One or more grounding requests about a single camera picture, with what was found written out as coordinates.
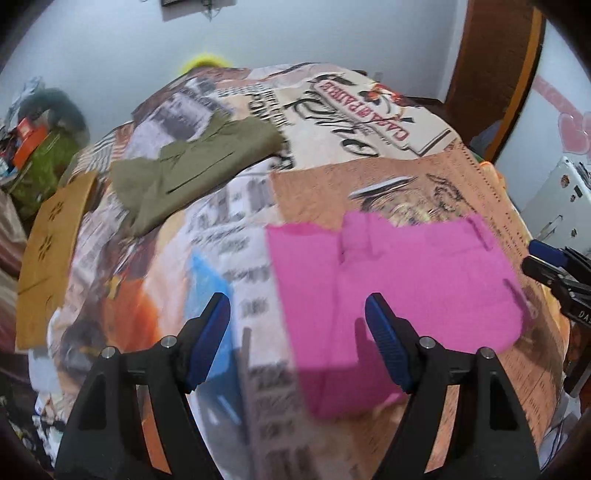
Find pink pants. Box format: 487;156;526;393
266;212;531;420

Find wooden lap tray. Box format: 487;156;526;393
16;172;97;351

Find wooden wardrobe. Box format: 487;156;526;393
444;0;545;163

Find newspaper print bed blanket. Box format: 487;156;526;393
33;64;568;479

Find olive green folded pants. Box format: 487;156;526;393
109;112;284;237

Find orange box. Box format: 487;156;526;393
13;118;48;170

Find grey plush pillow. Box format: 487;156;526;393
18;88;90;147

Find yellow foam tube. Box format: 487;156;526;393
180;53;231;75

